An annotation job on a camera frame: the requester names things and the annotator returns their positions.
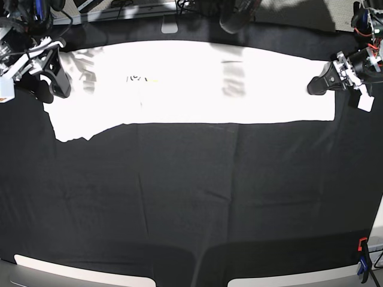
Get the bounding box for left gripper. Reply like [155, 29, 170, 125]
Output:
[307, 46, 382, 112]

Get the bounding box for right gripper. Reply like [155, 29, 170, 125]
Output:
[1, 36, 71, 104]

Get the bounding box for white printed t-shirt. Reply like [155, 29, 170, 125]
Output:
[44, 40, 335, 142]

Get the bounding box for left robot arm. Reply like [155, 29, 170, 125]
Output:
[307, 1, 382, 112]

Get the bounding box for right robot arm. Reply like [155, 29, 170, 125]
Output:
[1, 1, 73, 103]

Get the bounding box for silver monitor stand base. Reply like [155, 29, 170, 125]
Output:
[161, 14, 178, 34]

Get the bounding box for black table cloth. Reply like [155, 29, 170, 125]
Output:
[1, 17, 382, 286]

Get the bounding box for orange blue clamp bottom right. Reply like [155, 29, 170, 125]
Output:
[357, 237, 372, 283]

